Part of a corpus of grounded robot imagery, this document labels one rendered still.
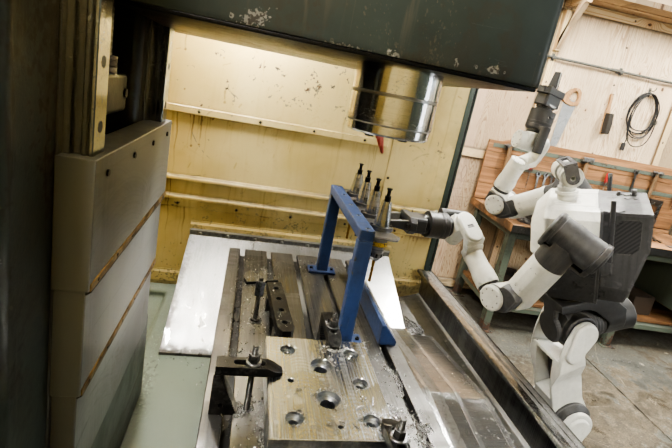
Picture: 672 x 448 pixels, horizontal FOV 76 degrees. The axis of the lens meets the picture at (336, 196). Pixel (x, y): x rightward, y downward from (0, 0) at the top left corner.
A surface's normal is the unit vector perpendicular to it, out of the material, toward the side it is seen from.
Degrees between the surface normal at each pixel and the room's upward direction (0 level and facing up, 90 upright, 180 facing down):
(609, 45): 89
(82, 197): 90
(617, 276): 101
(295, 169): 90
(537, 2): 90
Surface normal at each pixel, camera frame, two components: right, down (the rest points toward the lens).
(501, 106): 0.08, 0.26
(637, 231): -0.48, 0.31
